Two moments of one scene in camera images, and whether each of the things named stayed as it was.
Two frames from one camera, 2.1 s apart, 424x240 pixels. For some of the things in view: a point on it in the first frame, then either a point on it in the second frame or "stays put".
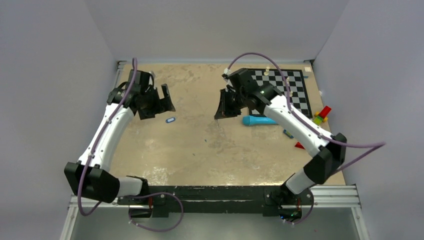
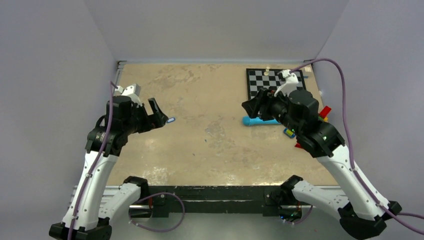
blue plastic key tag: [170, 120] stays put
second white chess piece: [266, 72] stays put
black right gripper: [224, 111] → [265, 98]
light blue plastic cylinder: [251, 120] stays put
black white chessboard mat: [299, 100] stays put
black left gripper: [162, 105] → [151, 121]
